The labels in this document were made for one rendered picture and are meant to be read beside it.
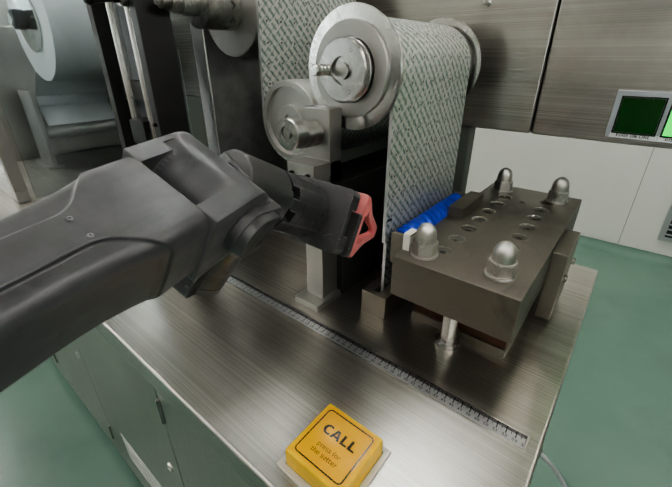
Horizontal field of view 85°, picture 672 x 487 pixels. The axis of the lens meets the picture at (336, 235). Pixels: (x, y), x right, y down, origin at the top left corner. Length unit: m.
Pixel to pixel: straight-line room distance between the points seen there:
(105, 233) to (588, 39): 0.70
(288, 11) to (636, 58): 0.53
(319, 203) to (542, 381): 0.36
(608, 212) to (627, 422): 1.67
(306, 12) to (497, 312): 0.55
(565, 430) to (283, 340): 1.40
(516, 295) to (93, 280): 0.39
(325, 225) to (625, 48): 0.54
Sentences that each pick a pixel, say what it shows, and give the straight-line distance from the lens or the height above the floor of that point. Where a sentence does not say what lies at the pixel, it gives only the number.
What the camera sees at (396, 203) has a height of 1.07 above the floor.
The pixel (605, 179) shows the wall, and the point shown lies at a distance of 3.17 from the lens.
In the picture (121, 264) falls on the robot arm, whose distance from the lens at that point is 0.19.
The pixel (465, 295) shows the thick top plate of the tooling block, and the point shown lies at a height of 1.01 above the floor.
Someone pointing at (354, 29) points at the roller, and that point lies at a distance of 0.51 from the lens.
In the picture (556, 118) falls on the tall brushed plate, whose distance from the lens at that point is 0.76.
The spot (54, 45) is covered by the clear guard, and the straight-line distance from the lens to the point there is 1.34.
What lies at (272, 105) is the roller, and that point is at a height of 1.20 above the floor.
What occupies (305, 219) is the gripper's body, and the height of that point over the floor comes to 1.13.
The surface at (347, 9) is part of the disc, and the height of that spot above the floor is 1.32.
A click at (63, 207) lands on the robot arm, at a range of 0.20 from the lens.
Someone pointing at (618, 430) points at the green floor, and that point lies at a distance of 1.89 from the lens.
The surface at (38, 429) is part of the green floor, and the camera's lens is 1.93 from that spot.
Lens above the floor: 1.27
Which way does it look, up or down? 26 degrees down
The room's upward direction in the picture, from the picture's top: straight up
